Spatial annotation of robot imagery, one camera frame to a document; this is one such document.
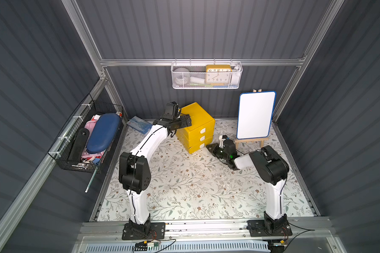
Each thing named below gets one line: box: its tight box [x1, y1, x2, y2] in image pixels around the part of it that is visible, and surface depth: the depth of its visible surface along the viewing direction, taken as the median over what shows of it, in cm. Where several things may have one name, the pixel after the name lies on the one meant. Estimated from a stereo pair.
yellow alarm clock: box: [205, 64, 233, 87], surface depth 91 cm
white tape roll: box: [173, 67, 191, 87], surface depth 90 cm
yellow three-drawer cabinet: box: [175, 101, 216, 154], surface depth 93 cm
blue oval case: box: [86, 112, 121, 154], surface depth 69 cm
